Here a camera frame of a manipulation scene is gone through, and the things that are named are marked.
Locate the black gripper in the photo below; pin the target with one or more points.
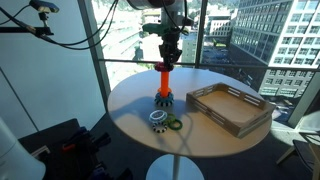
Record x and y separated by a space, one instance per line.
170 48

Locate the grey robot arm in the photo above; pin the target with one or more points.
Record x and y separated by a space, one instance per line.
150 4

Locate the orange stacking peg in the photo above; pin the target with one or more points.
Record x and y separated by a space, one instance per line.
164 83

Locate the wooden slatted tray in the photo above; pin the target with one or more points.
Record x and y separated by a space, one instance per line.
230 110

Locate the grey office building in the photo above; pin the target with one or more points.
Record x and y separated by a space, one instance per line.
283 36

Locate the black case with clamps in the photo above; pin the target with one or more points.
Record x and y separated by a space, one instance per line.
73 150

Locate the wooden chair with dark seat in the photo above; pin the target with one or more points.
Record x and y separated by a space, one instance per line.
305 150

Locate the white rounded machine housing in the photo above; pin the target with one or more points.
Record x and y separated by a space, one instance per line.
15 156

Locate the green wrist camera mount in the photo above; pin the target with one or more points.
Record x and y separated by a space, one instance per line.
153 28

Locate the dark window frame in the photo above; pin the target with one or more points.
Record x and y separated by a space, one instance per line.
93 56

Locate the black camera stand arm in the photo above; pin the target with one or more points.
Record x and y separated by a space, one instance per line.
40 31

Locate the blue-grey camera on stand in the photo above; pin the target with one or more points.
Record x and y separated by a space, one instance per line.
45 6

